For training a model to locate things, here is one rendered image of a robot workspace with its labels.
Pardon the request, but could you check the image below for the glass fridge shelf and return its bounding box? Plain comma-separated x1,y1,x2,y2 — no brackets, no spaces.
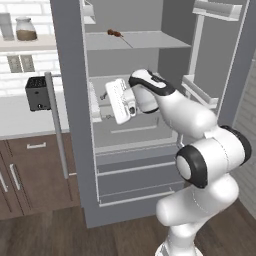
84,30,192,52

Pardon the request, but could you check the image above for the brown food piece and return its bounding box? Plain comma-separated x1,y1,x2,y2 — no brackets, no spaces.
106,28,125,38

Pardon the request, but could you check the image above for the grey fridge door handle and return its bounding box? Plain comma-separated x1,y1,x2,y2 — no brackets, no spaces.
44,70,70,180

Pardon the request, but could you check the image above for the grey fridge freezer drawer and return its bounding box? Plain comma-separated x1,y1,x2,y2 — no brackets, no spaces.
96,166,186,208
95,146,179,177

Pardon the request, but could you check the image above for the grey fridge door with handle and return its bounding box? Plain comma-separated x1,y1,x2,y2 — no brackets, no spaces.
49,0,100,229

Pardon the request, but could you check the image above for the grey fridge door with bins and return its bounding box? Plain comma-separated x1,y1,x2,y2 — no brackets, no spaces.
181,0,256,129

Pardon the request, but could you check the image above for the white canister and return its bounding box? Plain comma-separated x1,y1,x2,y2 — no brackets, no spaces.
0,12,15,42

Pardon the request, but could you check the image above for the grey fridge crisper drawer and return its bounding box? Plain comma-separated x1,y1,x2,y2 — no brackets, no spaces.
92,114,180,152

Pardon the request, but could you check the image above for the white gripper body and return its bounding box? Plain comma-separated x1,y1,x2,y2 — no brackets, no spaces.
105,78,131,125

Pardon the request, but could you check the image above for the white fridge door bin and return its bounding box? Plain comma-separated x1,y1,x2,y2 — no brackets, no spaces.
192,0,243,22
181,73,220,110
88,81,102,124
81,0,97,25

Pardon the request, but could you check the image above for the brown base cabinet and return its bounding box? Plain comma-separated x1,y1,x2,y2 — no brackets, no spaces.
0,132,82,221

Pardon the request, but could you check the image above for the grey fridge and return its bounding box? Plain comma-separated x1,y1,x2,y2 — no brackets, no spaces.
49,0,256,229

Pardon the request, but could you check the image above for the black toaster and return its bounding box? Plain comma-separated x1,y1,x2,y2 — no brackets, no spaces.
24,76,53,112

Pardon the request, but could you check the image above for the grey wall socket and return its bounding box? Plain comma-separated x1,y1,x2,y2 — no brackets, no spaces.
20,54,36,73
6,55,23,74

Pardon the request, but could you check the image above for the glass jar with brown contents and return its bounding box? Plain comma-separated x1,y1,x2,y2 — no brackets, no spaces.
15,16,38,42

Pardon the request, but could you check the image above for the long silver cupboard handle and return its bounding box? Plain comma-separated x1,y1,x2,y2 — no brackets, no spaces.
0,171,9,194
8,162,22,192

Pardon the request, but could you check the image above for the short silver drawer handle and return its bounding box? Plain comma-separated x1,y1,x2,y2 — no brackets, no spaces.
26,142,47,150

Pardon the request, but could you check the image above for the white wall shelf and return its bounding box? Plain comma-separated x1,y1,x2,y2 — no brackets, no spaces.
0,34,57,53

